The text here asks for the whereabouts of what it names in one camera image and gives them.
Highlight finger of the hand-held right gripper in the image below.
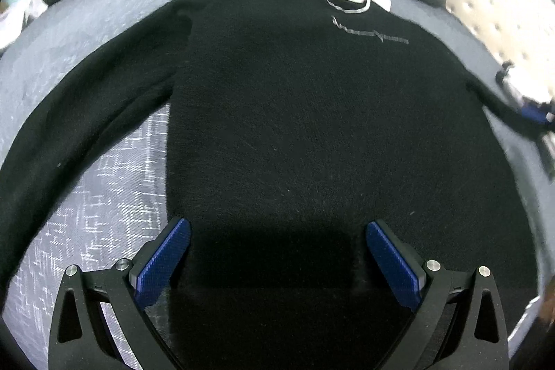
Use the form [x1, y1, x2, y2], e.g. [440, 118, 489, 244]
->
[517, 102, 555, 133]

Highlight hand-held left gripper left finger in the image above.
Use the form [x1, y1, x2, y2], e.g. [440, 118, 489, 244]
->
[48, 217, 192, 370]

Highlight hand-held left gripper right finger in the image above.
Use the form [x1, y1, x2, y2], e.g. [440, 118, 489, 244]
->
[365, 220, 509, 370]

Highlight black sweater with white trim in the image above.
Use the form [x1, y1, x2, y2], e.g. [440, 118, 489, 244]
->
[0, 0, 555, 370]

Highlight folded white and black clothes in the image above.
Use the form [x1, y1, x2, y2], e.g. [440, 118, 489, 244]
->
[495, 61, 555, 106]

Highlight blue patterned bed cover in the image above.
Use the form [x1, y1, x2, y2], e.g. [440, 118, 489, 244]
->
[0, 0, 555, 370]

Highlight cream tufted headboard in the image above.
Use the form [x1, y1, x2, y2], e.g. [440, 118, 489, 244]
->
[429, 0, 555, 102]

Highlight light grey crumpled sheet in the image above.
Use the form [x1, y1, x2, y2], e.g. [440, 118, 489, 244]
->
[0, 0, 48, 50]

